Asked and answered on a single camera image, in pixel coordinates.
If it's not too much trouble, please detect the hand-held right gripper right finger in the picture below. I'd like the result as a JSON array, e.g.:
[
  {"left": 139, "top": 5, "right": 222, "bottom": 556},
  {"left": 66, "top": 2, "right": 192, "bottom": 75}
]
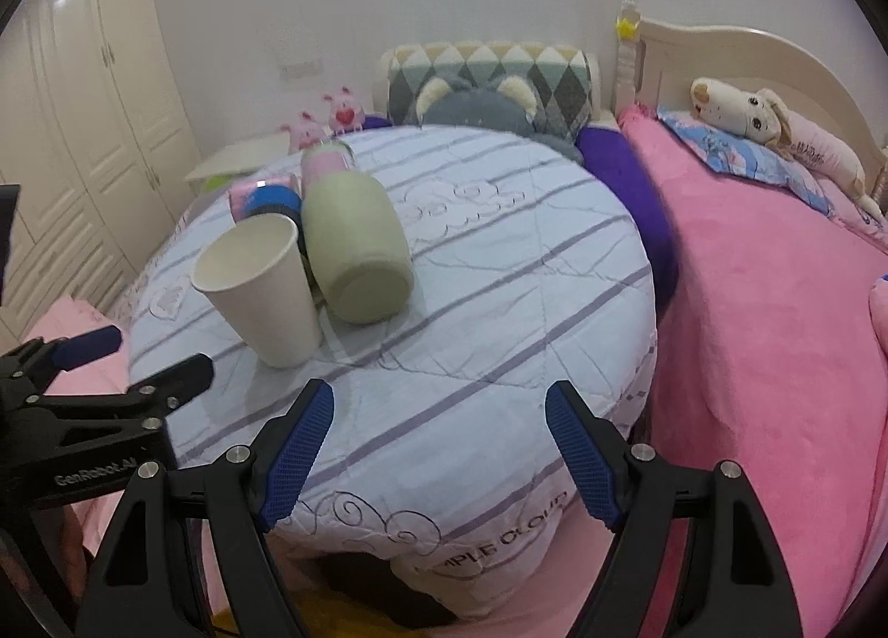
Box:
[{"left": 544, "top": 380, "right": 806, "bottom": 638}]

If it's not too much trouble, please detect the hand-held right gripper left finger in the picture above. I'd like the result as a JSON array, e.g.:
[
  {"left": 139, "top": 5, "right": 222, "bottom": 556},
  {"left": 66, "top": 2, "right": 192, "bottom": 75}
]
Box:
[{"left": 73, "top": 378, "right": 337, "bottom": 638}]

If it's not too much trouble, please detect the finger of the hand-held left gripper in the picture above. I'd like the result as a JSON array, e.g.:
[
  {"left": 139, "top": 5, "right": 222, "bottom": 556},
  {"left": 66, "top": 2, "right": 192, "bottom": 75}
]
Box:
[
  {"left": 0, "top": 325, "right": 124, "bottom": 404},
  {"left": 28, "top": 353, "right": 215, "bottom": 452}
]

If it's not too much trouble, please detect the white paper cup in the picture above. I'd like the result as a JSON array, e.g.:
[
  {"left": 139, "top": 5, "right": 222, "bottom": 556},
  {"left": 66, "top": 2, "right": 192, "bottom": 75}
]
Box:
[{"left": 192, "top": 215, "right": 326, "bottom": 370}]

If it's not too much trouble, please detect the pale green cup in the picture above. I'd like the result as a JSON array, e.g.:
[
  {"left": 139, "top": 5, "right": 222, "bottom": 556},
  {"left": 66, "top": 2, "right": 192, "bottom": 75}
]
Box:
[{"left": 300, "top": 170, "right": 415, "bottom": 326}]

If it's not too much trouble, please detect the pink and blue cup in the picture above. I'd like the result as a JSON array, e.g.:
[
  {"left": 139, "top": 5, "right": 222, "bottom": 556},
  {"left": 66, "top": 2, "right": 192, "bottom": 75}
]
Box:
[{"left": 229, "top": 172, "right": 304, "bottom": 223}]

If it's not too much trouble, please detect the round table striped cloth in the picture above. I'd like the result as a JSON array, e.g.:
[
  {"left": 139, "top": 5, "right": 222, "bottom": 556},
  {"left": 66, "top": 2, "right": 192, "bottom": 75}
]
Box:
[{"left": 128, "top": 125, "right": 659, "bottom": 629}]

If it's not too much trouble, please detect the cream wardrobe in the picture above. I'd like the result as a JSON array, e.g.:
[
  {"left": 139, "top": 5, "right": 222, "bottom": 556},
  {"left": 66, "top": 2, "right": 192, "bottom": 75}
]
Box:
[{"left": 0, "top": 0, "right": 202, "bottom": 348}]

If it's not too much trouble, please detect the white bedside box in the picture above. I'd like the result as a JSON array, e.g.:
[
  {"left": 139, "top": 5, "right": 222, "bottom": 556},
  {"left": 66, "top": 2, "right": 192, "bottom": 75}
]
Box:
[{"left": 184, "top": 131, "right": 306, "bottom": 195}]

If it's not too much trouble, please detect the purple cloth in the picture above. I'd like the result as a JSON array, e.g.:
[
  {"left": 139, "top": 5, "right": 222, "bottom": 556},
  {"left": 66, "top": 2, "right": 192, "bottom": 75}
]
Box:
[{"left": 574, "top": 125, "right": 681, "bottom": 323}]

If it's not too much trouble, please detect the pink pig plush toy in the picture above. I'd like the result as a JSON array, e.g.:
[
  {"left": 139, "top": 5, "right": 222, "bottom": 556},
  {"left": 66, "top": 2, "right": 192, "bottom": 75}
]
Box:
[
  {"left": 320, "top": 87, "right": 366, "bottom": 133},
  {"left": 281, "top": 111, "right": 329, "bottom": 150}
]

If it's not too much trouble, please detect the pink pillow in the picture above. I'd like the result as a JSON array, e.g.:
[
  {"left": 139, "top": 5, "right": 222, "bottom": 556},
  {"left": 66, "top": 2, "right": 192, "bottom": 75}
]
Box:
[{"left": 869, "top": 274, "right": 888, "bottom": 348}]

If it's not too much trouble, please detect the blue printed pillow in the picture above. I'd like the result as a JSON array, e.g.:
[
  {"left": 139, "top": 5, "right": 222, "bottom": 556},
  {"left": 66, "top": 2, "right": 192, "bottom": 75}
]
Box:
[{"left": 655, "top": 107, "right": 882, "bottom": 233}]

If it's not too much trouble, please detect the grey plush bear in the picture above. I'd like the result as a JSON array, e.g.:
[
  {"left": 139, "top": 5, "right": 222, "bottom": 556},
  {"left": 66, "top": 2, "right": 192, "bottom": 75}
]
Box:
[{"left": 414, "top": 75, "right": 584, "bottom": 164}]

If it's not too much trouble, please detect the cream plush dog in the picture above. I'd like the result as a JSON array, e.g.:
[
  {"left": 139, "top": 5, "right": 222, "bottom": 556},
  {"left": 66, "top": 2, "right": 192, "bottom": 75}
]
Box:
[{"left": 690, "top": 78, "right": 885, "bottom": 223}]

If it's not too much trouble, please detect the diamond pattern cushion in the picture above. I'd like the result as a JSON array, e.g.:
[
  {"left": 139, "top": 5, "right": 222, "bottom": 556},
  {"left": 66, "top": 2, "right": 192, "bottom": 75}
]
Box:
[{"left": 385, "top": 42, "right": 599, "bottom": 143}]

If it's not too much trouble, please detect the cream bed headboard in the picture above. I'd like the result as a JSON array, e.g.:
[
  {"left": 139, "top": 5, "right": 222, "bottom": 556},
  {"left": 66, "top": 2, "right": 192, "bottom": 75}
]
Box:
[{"left": 614, "top": 0, "right": 888, "bottom": 157}]

